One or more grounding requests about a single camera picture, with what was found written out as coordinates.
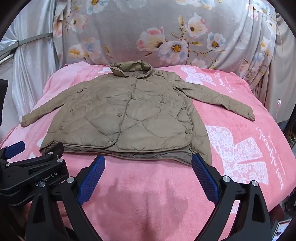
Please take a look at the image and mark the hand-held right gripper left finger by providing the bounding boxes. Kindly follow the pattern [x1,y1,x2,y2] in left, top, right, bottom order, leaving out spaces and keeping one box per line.
[25,154,106,241]

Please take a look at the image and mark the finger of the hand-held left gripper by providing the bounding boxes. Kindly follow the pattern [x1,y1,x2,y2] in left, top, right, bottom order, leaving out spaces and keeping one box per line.
[6,142,65,172]
[0,141,26,164]

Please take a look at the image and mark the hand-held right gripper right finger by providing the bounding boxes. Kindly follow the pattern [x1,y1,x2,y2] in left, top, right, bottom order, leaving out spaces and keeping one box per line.
[191,153,271,241]

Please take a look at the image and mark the khaki quilted jacket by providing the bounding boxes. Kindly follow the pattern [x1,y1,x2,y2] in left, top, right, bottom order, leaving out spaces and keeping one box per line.
[20,59,255,166]

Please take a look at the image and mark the pink bow-print blanket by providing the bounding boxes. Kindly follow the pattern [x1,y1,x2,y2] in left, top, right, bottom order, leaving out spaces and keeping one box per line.
[0,61,296,241]

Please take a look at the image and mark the white satin curtain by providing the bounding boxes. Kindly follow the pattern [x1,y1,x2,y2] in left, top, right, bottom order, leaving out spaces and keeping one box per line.
[0,2,61,139]

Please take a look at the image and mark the grey curtain tie band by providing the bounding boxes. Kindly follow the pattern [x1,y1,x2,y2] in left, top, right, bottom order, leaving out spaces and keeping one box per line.
[18,32,54,47]

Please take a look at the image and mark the grey floral sheet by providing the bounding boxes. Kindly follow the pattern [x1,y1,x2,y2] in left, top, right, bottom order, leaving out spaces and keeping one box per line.
[52,0,286,123]

